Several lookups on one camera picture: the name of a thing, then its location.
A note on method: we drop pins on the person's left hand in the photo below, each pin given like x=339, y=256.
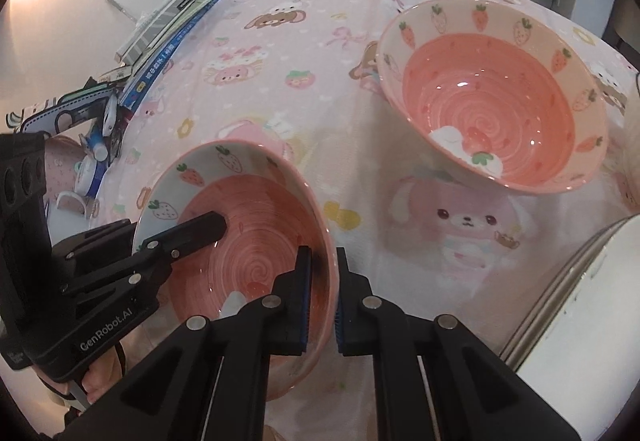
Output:
x=101, y=375

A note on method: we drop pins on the white cartoon plate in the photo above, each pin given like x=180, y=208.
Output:
x=580, y=342

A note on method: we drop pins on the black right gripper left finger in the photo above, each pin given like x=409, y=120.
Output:
x=239, y=349

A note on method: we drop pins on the pink strawberry bowl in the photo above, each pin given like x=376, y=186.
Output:
x=499, y=96
x=270, y=212

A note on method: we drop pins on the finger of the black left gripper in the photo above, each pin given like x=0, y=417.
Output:
x=117, y=235
x=186, y=238

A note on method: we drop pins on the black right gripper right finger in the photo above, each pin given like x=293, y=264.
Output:
x=369, y=326

